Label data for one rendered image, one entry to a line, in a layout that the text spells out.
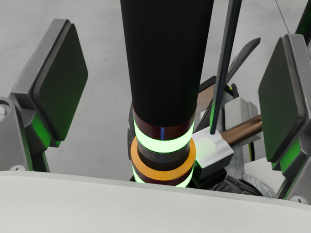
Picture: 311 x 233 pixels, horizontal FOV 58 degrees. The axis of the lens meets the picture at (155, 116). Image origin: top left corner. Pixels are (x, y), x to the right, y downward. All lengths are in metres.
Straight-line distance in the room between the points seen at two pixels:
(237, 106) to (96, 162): 1.39
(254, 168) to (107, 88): 1.79
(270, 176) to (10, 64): 2.50
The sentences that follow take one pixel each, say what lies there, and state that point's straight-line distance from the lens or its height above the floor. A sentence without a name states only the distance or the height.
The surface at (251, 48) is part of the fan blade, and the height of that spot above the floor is 1.42.
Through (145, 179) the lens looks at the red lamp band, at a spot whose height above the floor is 1.56.
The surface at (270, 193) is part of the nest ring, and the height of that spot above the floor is 1.16.
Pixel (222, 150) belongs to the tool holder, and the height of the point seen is 1.54.
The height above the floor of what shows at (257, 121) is 1.54.
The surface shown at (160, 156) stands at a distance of 0.16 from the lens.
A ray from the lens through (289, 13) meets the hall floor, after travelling 3.42.
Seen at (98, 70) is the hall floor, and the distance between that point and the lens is 2.53.
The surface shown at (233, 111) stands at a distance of 0.76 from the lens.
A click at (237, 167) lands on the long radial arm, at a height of 1.09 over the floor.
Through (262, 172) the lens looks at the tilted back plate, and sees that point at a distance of 0.73.
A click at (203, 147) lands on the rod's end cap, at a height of 1.54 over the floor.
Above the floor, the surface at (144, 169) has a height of 1.57.
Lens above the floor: 1.73
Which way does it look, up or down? 54 degrees down
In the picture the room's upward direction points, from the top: 1 degrees counter-clockwise
